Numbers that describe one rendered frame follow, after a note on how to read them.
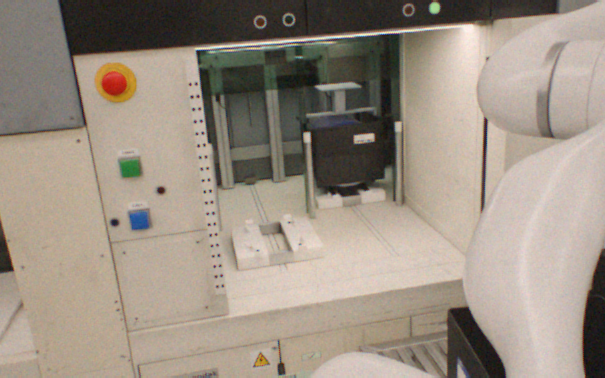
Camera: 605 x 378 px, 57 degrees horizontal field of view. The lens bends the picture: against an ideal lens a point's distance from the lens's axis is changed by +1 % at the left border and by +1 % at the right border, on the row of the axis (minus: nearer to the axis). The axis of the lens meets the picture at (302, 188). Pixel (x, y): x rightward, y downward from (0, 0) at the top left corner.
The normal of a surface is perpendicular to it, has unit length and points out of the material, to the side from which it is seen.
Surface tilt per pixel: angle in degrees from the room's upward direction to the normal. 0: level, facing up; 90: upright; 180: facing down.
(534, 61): 44
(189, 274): 90
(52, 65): 90
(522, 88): 82
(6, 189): 90
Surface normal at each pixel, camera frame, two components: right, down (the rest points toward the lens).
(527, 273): -0.07, -0.64
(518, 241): -0.36, -0.60
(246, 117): 0.20, 0.30
